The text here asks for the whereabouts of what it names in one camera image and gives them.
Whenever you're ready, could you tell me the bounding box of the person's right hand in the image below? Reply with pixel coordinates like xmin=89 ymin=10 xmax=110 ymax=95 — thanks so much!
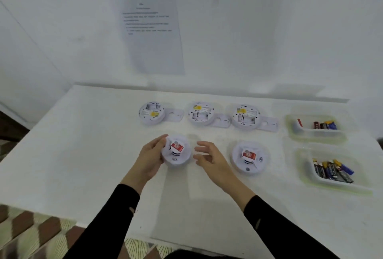
xmin=193 ymin=141 xmax=240 ymax=194

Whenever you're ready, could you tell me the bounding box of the person's left hand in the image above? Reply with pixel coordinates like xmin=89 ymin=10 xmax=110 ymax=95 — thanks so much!
xmin=125 ymin=134 xmax=170 ymax=188

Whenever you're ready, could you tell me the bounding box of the white round smoke detector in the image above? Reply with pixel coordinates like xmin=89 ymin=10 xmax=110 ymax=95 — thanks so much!
xmin=161 ymin=135 xmax=192 ymax=168
xmin=138 ymin=101 xmax=166 ymax=125
xmin=232 ymin=140 xmax=268 ymax=176
xmin=231 ymin=103 xmax=264 ymax=132
xmin=187 ymin=101 xmax=217 ymax=126

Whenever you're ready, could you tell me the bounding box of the mounting plate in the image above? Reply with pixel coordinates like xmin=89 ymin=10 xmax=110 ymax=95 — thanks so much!
xmin=209 ymin=113 xmax=232 ymax=128
xmin=257 ymin=115 xmax=279 ymax=133
xmin=163 ymin=108 xmax=185 ymax=123

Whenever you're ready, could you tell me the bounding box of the person's left forearm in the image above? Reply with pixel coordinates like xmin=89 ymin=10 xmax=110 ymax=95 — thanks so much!
xmin=63 ymin=176 xmax=147 ymax=259

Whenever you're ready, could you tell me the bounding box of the person's right forearm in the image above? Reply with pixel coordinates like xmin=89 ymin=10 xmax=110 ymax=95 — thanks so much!
xmin=226 ymin=181 xmax=340 ymax=259

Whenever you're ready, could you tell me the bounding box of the clear plastic container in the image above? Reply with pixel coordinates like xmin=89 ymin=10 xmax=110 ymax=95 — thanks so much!
xmin=294 ymin=146 xmax=373 ymax=196
xmin=284 ymin=112 xmax=349 ymax=146

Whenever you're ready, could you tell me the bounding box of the white paper with text lines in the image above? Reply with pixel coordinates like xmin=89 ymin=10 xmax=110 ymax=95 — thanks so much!
xmin=115 ymin=0 xmax=186 ymax=75

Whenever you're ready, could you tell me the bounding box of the patterned mat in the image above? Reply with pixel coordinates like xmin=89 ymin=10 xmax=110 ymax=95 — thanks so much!
xmin=0 ymin=205 xmax=186 ymax=259

